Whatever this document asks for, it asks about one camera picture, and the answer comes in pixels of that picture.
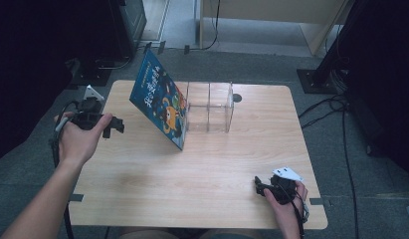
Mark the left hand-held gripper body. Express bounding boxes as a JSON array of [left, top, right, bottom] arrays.
[[70, 84, 110, 131]]

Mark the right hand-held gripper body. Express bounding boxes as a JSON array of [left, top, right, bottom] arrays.
[[265, 166, 305, 205]]

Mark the colourful children's picture book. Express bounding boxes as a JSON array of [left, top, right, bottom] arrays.
[[128, 49, 189, 151]]

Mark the clear acrylic book rack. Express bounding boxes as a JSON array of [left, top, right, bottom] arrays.
[[182, 81, 235, 134]]

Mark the person's right hand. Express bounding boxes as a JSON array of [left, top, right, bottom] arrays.
[[263, 180, 309, 231]]

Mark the person's left hand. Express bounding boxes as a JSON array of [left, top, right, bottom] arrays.
[[54, 112, 113, 167]]

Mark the person's right leg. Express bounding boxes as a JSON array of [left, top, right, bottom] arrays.
[[199, 228, 265, 239]]

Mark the black cabinet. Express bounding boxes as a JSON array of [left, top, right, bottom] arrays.
[[106, 0, 148, 62]]

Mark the dark curtain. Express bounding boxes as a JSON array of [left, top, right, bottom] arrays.
[[337, 0, 409, 188]]

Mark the light wooden furniture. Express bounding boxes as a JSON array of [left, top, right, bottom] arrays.
[[197, 0, 355, 57]]

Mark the right hand-held gripper cable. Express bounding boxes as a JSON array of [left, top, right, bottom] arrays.
[[281, 181, 310, 239]]

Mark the hand-held gripper cable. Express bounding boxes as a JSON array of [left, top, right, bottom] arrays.
[[50, 100, 77, 239], [281, 181, 310, 239]]

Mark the black stand base plate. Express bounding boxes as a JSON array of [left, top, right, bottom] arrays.
[[296, 68, 339, 96], [72, 67, 112, 90]]

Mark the left hand-held gripper cable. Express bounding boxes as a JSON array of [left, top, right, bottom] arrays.
[[50, 100, 77, 239]]

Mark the black floor cable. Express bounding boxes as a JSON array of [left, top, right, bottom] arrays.
[[298, 94, 360, 239]]

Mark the black hanging cable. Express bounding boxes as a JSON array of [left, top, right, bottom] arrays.
[[188, 0, 222, 52]]

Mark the black stand post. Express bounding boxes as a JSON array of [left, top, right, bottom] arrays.
[[312, 0, 362, 86]]

